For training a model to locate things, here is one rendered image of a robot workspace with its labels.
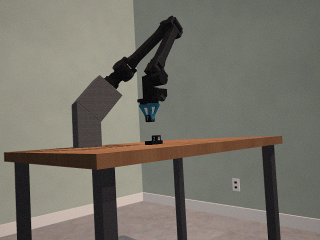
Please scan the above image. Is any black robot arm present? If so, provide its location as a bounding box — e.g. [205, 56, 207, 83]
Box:
[104, 15, 183, 102]

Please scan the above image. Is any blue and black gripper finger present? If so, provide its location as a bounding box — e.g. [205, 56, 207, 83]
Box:
[139, 104, 150, 117]
[147, 103, 160, 120]

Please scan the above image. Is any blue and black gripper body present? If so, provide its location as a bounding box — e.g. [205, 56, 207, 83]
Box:
[137, 86, 161, 105]

